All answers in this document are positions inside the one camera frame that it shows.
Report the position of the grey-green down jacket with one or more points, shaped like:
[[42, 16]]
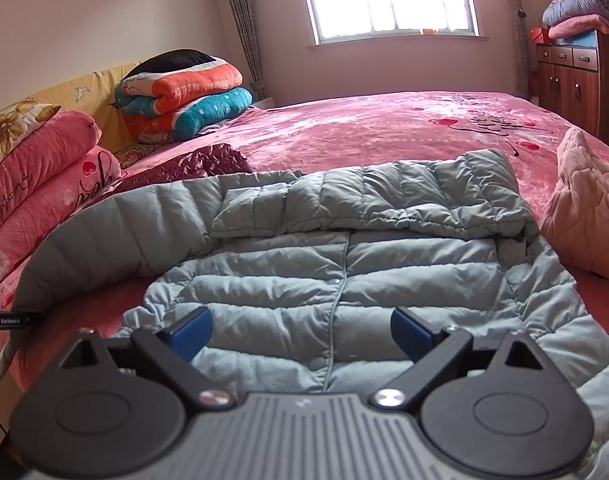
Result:
[[284, 280]]

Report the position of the bed with pink bedspread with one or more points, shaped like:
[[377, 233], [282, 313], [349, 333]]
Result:
[[384, 125]]

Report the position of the grey checked curtain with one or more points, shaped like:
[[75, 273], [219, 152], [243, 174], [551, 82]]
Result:
[[518, 50], [242, 20]]

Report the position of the folded blankets on cabinet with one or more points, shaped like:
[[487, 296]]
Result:
[[579, 5]]

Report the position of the white nightstand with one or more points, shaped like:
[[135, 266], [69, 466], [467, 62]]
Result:
[[263, 102]]

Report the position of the white floral pillow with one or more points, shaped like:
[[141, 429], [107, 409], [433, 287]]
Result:
[[9, 127]]

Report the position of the red box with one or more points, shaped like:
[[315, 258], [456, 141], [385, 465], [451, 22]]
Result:
[[539, 35]]

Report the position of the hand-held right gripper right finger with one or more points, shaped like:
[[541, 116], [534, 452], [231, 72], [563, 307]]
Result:
[[409, 332]]

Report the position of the blue box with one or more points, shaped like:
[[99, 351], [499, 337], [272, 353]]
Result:
[[579, 41]]

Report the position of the yellow headboard cover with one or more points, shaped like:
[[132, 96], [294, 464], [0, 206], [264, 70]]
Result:
[[84, 92]]

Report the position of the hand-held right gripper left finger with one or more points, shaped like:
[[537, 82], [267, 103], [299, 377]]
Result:
[[192, 332]]

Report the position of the folded orange striped blanket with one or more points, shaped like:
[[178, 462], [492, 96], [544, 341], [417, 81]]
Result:
[[194, 85]]

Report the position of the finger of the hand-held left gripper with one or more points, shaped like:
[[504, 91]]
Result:
[[33, 318]]

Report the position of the folded teal dotted blanket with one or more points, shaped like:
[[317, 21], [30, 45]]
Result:
[[209, 110]]

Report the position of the patterned pillow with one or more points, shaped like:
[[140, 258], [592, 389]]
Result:
[[134, 152]]

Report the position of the folded pink blanket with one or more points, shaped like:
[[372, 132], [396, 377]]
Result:
[[574, 26]]

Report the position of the pink quilted jacket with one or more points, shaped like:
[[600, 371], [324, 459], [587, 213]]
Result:
[[584, 210]]

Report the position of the brown wooden cabinet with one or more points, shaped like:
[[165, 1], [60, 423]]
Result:
[[564, 85]]

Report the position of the black cloth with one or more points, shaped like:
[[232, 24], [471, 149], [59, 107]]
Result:
[[174, 60]]

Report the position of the maroon down jacket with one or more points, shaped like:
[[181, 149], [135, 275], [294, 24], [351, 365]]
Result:
[[199, 162]]

